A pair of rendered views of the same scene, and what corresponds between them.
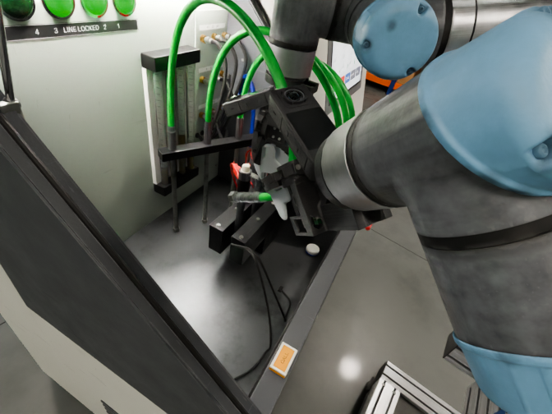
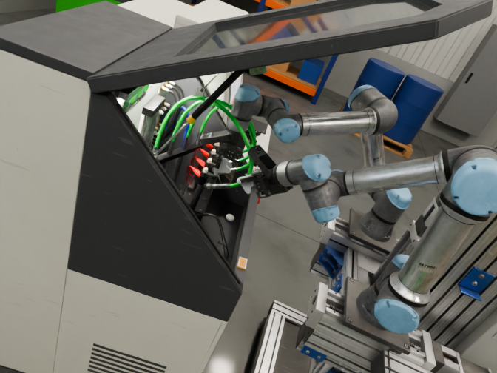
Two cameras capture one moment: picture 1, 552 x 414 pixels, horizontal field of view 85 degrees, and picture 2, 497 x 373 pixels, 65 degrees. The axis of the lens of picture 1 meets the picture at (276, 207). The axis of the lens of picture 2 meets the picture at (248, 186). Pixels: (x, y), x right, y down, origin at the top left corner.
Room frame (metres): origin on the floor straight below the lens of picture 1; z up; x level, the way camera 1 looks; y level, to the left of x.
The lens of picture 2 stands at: (-0.67, 0.45, 1.90)
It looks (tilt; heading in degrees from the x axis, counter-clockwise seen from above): 31 degrees down; 335
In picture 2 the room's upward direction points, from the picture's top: 23 degrees clockwise
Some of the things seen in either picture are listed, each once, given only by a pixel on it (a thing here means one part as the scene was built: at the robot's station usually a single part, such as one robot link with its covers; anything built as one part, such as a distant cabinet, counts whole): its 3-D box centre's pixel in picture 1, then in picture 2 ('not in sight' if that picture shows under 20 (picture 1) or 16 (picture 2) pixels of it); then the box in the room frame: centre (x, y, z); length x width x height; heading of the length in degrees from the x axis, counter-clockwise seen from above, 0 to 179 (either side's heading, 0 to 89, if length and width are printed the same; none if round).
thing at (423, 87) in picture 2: not in sight; (387, 105); (4.26, -3.49, 0.51); 1.20 x 0.85 x 1.02; 60
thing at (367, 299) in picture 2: not in sight; (384, 301); (0.00, -0.48, 1.09); 0.15 x 0.15 x 0.10
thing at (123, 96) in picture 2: not in sight; (154, 71); (0.63, 0.33, 1.43); 0.54 x 0.03 x 0.02; 160
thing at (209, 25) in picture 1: (214, 75); (162, 107); (0.85, 0.25, 1.20); 0.13 x 0.03 x 0.31; 160
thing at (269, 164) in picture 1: (269, 166); (222, 169); (0.50, 0.03, 1.18); 0.06 x 0.03 x 0.09; 70
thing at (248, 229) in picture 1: (259, 218); (196, 200); (0.65, 0.04, 0.91); 0.34 x 0.10 x 0.15; 160
